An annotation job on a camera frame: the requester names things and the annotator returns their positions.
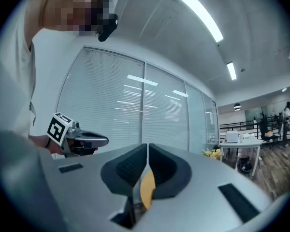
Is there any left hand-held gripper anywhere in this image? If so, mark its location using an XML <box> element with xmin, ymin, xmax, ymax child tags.
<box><xmin>47</xmin><ymin>112</ymin><xmax>109</xmax><ymax>158</ymax></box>

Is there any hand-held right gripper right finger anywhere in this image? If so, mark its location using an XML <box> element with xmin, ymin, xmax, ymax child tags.
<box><xmin>140</xmin><ymin>143</ymin><xmax>274</xmax><ymax>232</ymax></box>

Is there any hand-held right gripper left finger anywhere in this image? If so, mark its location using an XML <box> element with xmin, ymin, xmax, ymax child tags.
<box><xmin>38</xmin><ymin>143</ymin><xmax>149</xmax><ymax>232</ymax></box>

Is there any person's left forearm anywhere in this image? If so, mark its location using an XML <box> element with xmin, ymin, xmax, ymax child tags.
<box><xmin>29</xmin><ymin>134</ymin><xmax>65</xmax><ymax>156</ymax></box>

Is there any person's left hand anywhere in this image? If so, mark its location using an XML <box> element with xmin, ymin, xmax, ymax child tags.
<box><xmin>71</xmin><ymin>140</ymin><xmax>97</xmax><ymax>155</ymax></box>

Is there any yellow flower bouquet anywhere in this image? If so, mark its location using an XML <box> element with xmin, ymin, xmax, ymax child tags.
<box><xmin>202</xmin><ymin>148</ymin><xmax>223</xmax><ymax>160</ymax></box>

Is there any white window blind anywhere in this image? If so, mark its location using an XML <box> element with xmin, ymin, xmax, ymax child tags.
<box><xmin>56</xmin><ymin>46</ymin><xmax>145</xmax><ymax>156</ymax></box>
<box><xmin>142</xmin><ymin>64</ymin><xmax>189</xmax><ymax>152</ymax></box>

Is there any white box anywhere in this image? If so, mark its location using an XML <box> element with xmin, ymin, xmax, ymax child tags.
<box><xmin>226</xmin><ymin>131</ymin><xmax>240</xmax><ymax>144</ymax></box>

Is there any white rectangular desk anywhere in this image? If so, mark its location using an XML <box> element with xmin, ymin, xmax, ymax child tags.
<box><xmin>219</xmin><ymin>137</ymin><xmax>263</xmax><ymax>177</ymax></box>

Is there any glass partition panel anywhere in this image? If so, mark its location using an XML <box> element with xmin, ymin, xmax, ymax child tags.
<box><xmin>185</xmin><ymin>82</ymin><xmax>219</xmax><ymax>154</ymax></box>

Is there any black metal railing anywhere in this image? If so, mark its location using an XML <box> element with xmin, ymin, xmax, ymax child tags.
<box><xmin>219</xmin><ymin>116</ymin><xmax>285</xmax><ymax>140</ymax></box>

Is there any black office chair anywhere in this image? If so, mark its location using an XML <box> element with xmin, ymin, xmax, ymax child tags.
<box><xmin>259</xmin><ymin>117</ymin><xmax>280</xmax><ymax>149</ymax></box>

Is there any person's white shirt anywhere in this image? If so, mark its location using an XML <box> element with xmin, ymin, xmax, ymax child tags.
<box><xmin>0</xmin><ymin>0</ymin><xmax>37</xmax><ymax>140</ymax></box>

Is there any short ceiling light strip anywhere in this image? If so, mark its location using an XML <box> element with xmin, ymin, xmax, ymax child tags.
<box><xmin>226</xmin><ymin>61</ymin><xmax>237</xmax><ymax>81</ymax></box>

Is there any person's head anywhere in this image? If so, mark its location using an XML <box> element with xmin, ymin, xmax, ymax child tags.
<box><xmin>40</xmin><ymin>0</ymin><xmax>112</xmax><ymax>37</ymax></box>

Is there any long ceiling light strip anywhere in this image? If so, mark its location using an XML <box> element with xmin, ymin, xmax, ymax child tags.
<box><xmin>178</xmin><ymin>0</ymin><xmax>224</xmax><ymax>43</ymax></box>

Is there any black head-worn camera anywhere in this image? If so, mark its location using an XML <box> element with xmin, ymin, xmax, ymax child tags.
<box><xmin>98</xmin><ymin>13</ymin><xmax>119</xmax><ymax>43</ymax></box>

